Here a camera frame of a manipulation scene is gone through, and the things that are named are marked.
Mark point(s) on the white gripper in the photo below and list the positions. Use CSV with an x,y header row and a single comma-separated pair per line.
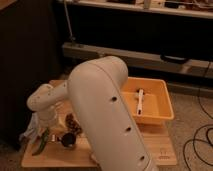
x,y
49,118

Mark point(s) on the green pepper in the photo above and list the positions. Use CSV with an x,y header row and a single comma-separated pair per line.
x,y
43,142

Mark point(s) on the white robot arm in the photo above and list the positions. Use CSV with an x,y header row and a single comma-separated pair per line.
x,y
94,89

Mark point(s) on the white brush in tray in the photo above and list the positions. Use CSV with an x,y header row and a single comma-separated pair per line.
x,y
140,94

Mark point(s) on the yellow plastic tray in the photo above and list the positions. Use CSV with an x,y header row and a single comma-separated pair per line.
x,y
156,103

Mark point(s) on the blue grey cloth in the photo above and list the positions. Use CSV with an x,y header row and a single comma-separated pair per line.
x,y
31,132

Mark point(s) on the brown grape bunch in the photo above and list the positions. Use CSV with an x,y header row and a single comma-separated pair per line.
x,y
72,125

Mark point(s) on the metal pole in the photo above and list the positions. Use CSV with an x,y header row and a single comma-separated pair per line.
x,y
71,36

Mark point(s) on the low grey bench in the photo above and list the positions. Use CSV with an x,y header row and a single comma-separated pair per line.
x,y
139,59

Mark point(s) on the black device on bench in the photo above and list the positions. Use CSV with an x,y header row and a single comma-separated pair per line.
x,y
174,59

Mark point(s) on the white wall shelf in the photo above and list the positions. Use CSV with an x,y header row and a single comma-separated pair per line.
x,y
139,8

